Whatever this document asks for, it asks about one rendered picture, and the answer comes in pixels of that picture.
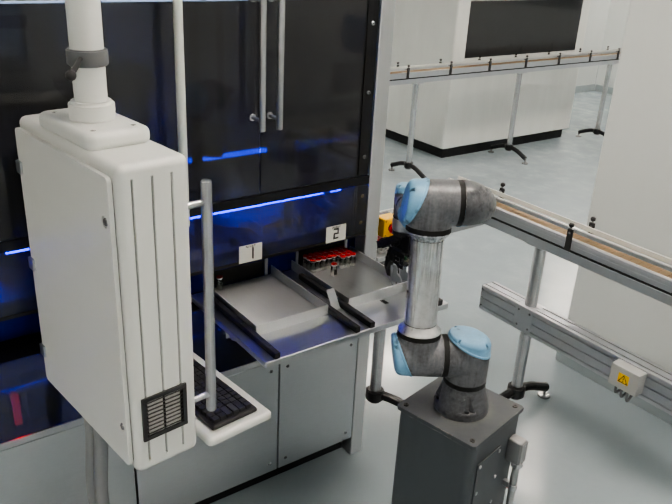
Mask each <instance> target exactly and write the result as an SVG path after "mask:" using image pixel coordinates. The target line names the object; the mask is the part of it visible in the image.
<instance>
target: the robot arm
mask: <svg viewBox="0 0 672 504"><path fill-rule="evenodd" d="M394 194H395V197H394V208H393V218H392V234H393V235H392V236H389V237H383V238H381V239H379V240H378V241H376V242H377V245H378V248H387V247H389V249H388V250H387V256H385V264H384V266H385V270H386V274H387V276H388V278H389V281H390V283H391V284H392V285H395V284H399V283H401V281H402V280H406V281H407V289H406V302H405V314H404V321H403V322H401V323H400V324H399V325H398V330H397V332H393V333H391V348H392V358H393V365H394V370H395V372H396V373H397V374H398V375H400V376H410V377H413V376H418V377H443V380H442V382H441V384H440V385H439V387H438V389H437V391H436V393H435V396H434V407H435V409H436V410H437V411H438V412H439V413H440V414H441V415H443V416H444V417H446V418H448V419H451V420H454V421H458V422H476V421H479V420H481V419H483V418H484V417H485V416H486V415H487V414H488V409H489V400H488V396H487V391H486V379H487V373H488V366H489V360H490V358H491V341H490V339H489V338H488V337H487V335H485V334H484V333H483V332H481V331H479V330H478V329H475V328H472V327H469V326H462V325H459V326H455V327H452V328H451V329H450V330H449V331H448V334H441V328H440V327H439V326H438V325H437V324H436V321H437V311H438V300H439V290H440V280H441V269H442V259H443V248H444V240H445V238H447V237H448V236H449V235H450V234H451V229H452V226H456V227H461V226H471V225H477V224H481V223H484V222H486V221H488V220H489V219H490V218H491V217H492V216H493V215H494V213H495V210H496V199H495V196H494V194H493V193H492V191H491V190H490V189H489V188H487V187H486V186H484V185H483V184H481V183H478V182H475V181H471V180H455V179H429V178H416V179H412V180H410V181H409V182H400V183H398V184H397V185H396V188H395V193H394ZM390 245H391V246H390ZM393 263H394V264H393ZM407 267H408V272H407V270H406V269H407Z"/></svg>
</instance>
